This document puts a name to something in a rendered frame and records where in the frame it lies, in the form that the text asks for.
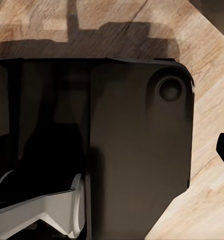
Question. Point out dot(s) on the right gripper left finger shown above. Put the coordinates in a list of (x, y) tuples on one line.
[(8, 149)]

